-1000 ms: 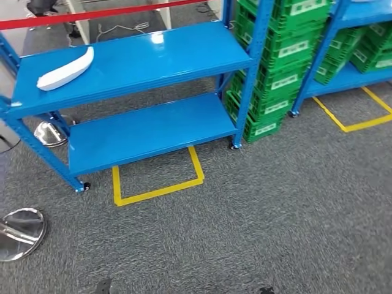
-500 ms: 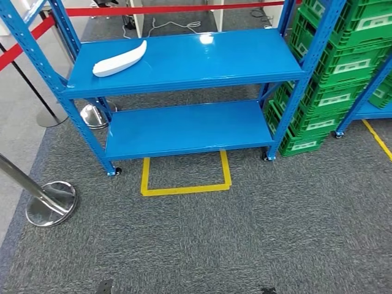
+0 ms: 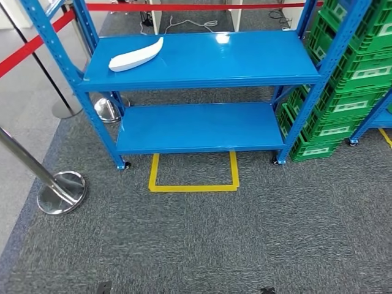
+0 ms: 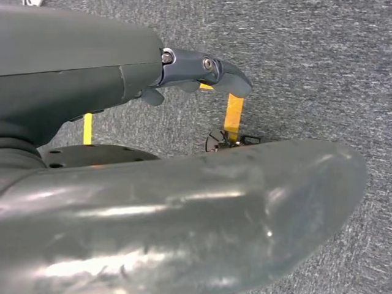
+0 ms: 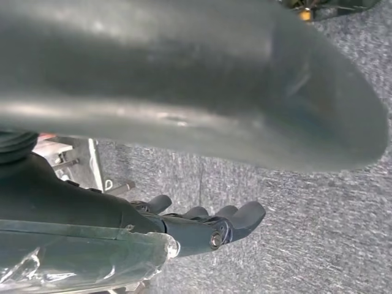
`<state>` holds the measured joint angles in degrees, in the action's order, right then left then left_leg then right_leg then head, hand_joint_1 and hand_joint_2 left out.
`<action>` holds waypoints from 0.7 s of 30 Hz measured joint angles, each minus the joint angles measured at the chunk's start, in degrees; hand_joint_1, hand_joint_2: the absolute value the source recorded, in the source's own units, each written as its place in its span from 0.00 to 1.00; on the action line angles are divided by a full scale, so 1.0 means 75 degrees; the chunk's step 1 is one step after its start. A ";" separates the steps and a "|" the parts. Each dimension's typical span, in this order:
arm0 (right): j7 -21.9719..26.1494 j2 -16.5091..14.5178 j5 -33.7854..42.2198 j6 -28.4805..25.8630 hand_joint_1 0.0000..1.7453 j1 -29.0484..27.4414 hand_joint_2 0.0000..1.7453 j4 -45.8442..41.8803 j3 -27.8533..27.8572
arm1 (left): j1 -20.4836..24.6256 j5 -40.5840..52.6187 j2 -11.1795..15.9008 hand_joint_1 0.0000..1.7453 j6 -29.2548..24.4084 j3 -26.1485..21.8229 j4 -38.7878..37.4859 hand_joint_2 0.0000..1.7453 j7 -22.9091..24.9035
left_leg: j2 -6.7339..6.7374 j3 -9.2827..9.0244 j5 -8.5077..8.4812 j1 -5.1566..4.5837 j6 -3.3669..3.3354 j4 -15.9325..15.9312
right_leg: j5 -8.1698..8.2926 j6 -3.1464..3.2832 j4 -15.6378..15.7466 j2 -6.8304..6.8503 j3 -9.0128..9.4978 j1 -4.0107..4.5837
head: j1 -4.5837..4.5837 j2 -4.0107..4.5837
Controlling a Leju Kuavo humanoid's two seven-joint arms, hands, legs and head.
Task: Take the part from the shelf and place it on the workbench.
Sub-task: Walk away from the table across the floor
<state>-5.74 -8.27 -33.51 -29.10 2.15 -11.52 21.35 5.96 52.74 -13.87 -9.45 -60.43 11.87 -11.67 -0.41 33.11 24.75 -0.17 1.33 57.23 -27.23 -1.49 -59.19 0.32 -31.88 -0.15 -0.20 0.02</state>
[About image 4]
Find yellow floor tape square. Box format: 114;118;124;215
199;83;245;143

